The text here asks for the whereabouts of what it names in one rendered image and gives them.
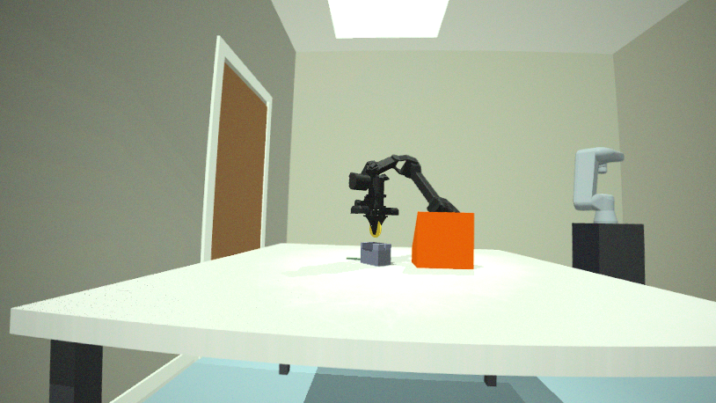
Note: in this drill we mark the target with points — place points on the gold coin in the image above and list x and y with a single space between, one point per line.
378 231

